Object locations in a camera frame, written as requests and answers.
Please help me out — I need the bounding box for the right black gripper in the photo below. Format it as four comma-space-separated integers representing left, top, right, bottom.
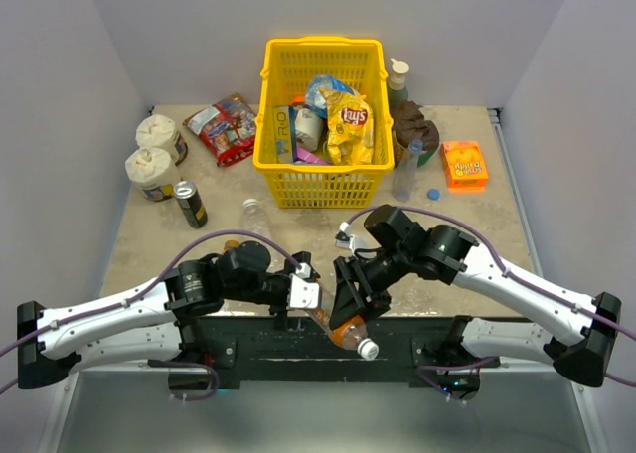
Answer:
331, 245, 411, 332

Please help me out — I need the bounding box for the orange label tea bottle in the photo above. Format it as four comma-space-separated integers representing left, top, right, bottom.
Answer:
306, 289, 380, 361

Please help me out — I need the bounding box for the crushed clear plastic bottle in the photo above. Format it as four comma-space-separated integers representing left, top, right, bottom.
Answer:
392, 139, 424, 202

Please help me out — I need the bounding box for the blue bottle cap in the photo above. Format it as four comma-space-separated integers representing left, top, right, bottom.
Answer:
427, 189, 440, 201

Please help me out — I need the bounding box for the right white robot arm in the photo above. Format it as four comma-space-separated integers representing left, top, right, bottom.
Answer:
334, 205, 622, 387

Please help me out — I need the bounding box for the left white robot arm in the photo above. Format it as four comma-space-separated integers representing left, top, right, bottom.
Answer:
12, 241, 309, 390

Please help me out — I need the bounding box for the small orange juice bottle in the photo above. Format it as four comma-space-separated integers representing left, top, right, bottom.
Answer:
222, 239, 242, 254

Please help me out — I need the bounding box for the clear empty water bottle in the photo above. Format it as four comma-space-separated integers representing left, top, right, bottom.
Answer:
240, 199, 271, 238

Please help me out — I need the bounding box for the green soap dispenser bottle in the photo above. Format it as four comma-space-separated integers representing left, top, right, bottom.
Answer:
388, 58, 409, 108

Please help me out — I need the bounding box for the black drink can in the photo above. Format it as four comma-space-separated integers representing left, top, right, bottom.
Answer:
173, 180, 208, 228

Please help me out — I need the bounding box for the purple pack in basket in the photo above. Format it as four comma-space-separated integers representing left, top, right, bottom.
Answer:
294, 146, 330, 166

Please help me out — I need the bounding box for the red snack bag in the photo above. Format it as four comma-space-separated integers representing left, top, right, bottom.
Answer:
182, 93, 256, 167

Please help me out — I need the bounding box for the white paper roll in basket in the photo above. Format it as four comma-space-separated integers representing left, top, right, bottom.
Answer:
294, 106, 324, 152

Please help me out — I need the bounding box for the front toilet paper roll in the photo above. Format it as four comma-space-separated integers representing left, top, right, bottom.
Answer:
124, 147, 182, 202

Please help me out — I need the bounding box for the toilet paper roll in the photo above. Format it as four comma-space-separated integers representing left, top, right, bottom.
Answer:
135, 114, 188, 165
124, 147, 182, 202

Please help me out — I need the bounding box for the orange snack box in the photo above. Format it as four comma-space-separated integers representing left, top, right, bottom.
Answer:
440, 141, 489, 193

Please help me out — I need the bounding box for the blue RIO box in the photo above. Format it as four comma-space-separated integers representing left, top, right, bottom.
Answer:
272, 105, 296, 164

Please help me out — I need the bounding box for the yellow Lays chips bag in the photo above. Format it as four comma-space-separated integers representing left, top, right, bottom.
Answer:
323, 90, 375, 166

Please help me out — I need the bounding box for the rear toilet paper roll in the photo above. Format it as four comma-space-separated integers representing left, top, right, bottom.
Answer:
135, 114, 188, 165

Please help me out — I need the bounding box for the blue plastic bag in basket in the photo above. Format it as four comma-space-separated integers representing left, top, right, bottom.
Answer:
305, 74, 359, 119

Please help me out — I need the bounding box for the yellow plastic basket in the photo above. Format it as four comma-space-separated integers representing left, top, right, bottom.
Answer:
253, 36, 394, 209

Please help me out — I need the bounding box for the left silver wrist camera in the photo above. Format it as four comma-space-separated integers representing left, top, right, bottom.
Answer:
287, 274, 321, 310

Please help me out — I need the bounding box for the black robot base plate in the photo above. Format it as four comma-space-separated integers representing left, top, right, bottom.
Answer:
166, 317, 500, 394

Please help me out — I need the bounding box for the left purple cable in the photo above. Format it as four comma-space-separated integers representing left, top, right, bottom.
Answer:
0, 228, 309, 397

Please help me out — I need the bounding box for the purple cable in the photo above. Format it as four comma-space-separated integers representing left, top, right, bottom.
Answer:
0, 228, 309, 397
342, 204, 636, 389

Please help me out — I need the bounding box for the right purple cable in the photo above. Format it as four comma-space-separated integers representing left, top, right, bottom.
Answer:
342, 204, 636, 389

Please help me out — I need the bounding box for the aluminium frame rail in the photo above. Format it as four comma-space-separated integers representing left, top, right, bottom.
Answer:
487, 108, 543, 276

